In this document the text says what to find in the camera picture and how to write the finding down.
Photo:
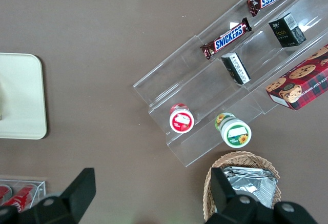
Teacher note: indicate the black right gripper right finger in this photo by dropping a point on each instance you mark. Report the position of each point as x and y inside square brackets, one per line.
[225, 198]

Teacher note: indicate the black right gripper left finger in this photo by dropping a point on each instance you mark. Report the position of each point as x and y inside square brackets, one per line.
[77, 195]

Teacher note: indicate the light wicker basket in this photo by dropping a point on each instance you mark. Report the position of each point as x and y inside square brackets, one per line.
[246, 158]

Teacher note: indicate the cream plastic tray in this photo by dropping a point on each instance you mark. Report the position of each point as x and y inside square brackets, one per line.
[23, 96]

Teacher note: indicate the stack of foil trays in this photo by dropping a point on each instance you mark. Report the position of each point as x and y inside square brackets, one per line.
[258, 185]

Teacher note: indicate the clear acrylic bottle rack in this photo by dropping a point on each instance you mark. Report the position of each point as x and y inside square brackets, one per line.
[38, 190]

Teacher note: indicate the green lid yogurt cup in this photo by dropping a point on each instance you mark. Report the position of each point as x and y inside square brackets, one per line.
[235, 134]

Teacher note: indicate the red lid yogurt cup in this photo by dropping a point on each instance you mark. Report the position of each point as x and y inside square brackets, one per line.
[181, 121]

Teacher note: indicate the clear acrylic stepped shelf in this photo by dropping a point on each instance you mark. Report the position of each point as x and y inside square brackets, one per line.
[205, 88]

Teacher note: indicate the small black carton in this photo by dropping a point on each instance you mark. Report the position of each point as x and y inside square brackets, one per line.
[237, 69]
[288, 30]

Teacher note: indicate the red plaid cookie box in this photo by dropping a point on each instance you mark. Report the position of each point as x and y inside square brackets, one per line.
[299, 83]

